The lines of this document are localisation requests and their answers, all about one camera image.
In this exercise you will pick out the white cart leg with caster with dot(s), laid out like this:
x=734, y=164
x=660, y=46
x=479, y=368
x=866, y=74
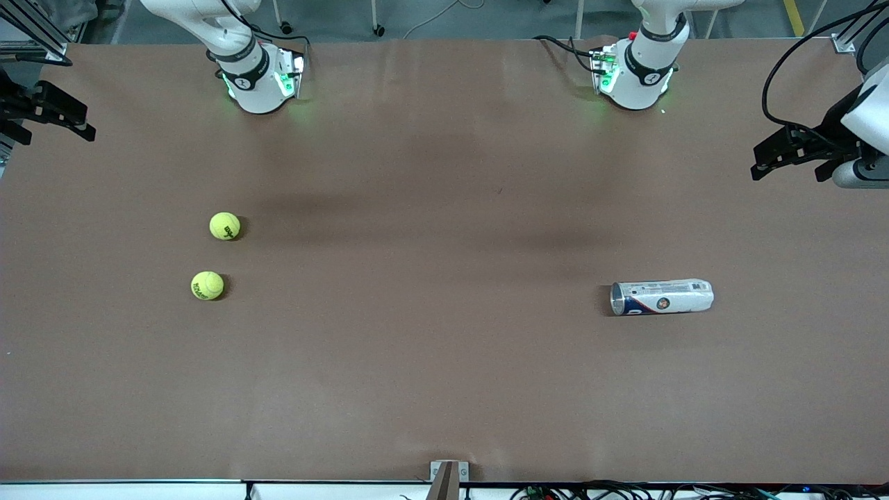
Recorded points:
x=286, y=28
x=378, y=30

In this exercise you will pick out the white table edge rail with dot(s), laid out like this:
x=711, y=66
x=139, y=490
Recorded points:
x=104, y=493

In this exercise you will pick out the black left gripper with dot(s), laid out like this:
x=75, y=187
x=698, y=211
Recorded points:
x=835, y=126

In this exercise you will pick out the yellow Roland Garros tennis ball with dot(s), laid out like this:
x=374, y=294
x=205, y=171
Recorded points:
x=207, y=285

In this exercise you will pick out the yellow Wilson print tennis ball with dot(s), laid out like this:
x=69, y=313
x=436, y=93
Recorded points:
x=224, y=226

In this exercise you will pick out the clear printed tennis ball can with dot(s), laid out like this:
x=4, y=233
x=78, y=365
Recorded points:
x=660, y=297

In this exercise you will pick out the aluminium frame profile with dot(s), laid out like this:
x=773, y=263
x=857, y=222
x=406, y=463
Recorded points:
x=42, y=38
x=844, y=43

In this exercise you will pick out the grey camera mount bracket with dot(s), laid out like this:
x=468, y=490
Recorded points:
x=444, y=476

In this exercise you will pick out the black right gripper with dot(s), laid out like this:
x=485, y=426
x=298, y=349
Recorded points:
x=15, y=104

